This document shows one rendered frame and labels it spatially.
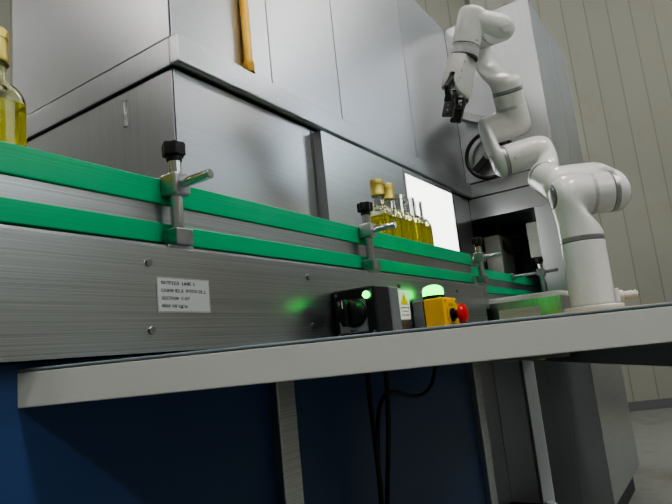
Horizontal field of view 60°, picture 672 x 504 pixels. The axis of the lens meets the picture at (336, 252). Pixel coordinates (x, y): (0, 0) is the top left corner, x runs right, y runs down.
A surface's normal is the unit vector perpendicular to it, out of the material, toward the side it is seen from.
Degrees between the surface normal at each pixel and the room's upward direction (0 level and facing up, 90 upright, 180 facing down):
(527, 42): 90
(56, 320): 90
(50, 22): 90
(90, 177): 90
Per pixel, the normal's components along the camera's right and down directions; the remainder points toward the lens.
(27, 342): 0.83, -0.18
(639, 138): -0.03, -0.17
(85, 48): -0.55, -0.09
